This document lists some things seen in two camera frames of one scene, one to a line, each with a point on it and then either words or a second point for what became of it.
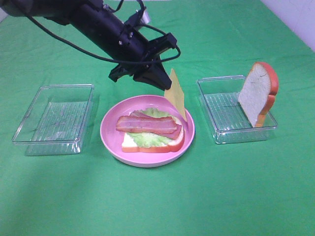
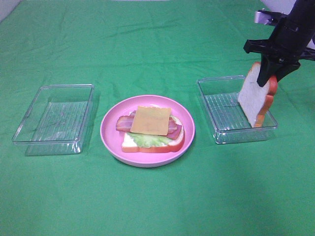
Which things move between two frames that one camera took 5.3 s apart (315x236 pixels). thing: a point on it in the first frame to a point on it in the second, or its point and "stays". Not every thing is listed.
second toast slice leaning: x=257 y=94 stays
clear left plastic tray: x=55 y=121 stays
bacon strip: x=138 y=114 to x=173 y=130
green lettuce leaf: x=144 y=139 stays
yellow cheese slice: x=175 y=94 to x=151 y=120
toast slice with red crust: x=129 y=145 stays
